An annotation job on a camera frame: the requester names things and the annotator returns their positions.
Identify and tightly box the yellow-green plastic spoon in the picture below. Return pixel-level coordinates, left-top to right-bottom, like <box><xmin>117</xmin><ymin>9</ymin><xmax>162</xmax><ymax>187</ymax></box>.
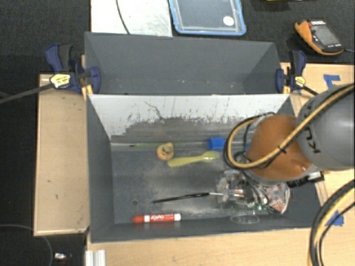
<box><xmin>166</xmin><ymin>151</ymin><xmax>222</xmax><ymax>168</ymax></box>

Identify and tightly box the blue block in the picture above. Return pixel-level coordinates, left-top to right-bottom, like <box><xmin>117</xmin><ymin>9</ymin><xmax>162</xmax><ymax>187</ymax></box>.
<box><xmin>207</xmin><ymin>137</ymin><xmax>225</xmax><ymax>152</ymax></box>

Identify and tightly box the yellow toy duck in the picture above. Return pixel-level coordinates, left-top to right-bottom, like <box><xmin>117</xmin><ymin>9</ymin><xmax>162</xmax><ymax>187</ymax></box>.
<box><xmin>155</xmin><ymin>142</ymin><xmax>175</xmax><ymax>161</ymax></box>

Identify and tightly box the red marker pen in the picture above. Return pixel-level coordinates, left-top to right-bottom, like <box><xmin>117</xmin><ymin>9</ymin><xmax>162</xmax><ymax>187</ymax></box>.
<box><xmin>132</xmin><ymin>212</ymin><xmax>182</xmax><ymax>224</ymax></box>

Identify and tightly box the thin green stick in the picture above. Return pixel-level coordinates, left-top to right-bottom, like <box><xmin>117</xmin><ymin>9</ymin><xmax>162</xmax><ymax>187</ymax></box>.
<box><xmin>129</xmin><ymin>142</ymin><xmax>167</xmax><ymax>149</ymax></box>

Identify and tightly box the grey metal bin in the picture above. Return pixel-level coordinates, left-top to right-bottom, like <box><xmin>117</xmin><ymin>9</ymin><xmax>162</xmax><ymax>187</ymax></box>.
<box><xmin>84</xmin><ymin>31</ymin><xmax>324</xmax><ymax>243</ymax></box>

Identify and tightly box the pale wood board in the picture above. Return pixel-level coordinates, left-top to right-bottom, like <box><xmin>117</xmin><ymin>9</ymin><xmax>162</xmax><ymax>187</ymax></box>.
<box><xmin>33</xmin><ymin>73</ymin><xmax>91</xmax><ymax>237</ymax></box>

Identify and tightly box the black cylinder on white bracket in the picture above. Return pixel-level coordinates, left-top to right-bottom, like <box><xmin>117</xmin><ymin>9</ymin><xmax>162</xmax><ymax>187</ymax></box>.
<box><xmin>287</xmin><ymin>171</ymin><xmax>324</xmax><ymax>188</ymax></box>

